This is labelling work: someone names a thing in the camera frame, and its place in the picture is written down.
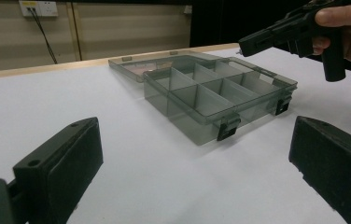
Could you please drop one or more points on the grey transparent compartment box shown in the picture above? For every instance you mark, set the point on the grey transparent compartment box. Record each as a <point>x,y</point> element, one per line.
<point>214,99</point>

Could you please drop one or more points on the white wall socket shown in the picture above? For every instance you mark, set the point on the white wall socket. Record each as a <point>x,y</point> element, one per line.
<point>39,7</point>

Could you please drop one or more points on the wooden table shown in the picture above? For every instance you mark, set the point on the wooden table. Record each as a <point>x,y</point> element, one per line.
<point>71,65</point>

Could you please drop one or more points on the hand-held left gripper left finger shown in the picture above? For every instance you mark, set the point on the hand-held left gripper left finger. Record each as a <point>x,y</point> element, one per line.
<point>71,161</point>

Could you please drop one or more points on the white board sheet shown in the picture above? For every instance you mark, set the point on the white board sheet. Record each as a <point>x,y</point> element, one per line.
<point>151,174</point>

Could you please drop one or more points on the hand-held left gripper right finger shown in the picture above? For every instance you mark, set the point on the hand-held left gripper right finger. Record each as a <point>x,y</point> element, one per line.
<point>335,161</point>

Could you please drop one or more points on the small white wall plate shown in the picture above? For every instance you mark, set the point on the small white wall plate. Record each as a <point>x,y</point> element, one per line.
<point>188,9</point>

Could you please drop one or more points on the beige desk with panels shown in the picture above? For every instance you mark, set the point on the beige desk with panels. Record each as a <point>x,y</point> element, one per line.
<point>117,31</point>

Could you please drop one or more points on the black curtain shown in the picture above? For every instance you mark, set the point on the black curtain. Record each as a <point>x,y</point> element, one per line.
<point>242,18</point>

